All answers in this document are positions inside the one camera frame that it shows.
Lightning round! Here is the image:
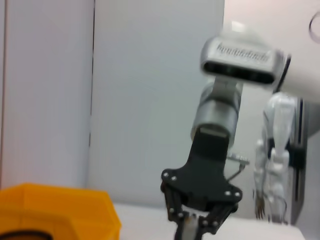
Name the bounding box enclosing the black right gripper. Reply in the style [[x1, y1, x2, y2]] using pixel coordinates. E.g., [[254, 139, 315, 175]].
[[160, 126, 244, 240]]

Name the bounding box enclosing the silver white ballpoint pen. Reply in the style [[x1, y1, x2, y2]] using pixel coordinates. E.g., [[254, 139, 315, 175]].
[[183, 211, 200, 240]]

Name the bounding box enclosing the white humanoid robot black visor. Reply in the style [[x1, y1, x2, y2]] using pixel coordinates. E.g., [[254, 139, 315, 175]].
[[252, 92, 296, 224]]

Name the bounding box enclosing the grey white robot stand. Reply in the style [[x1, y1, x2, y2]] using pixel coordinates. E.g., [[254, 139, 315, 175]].
[[287, 96, 320, 227]]

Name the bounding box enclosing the yellow plastic bin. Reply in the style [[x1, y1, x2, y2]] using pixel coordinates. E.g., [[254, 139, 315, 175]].
[[0, 182, 123, 240]]

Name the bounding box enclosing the right gripper cable with plug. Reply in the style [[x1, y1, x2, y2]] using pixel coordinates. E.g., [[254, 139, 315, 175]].
[[226, 152, 251, 181]]

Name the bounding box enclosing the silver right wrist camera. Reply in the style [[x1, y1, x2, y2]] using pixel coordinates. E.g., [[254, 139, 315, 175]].
[[199, 35, 286, 86]]

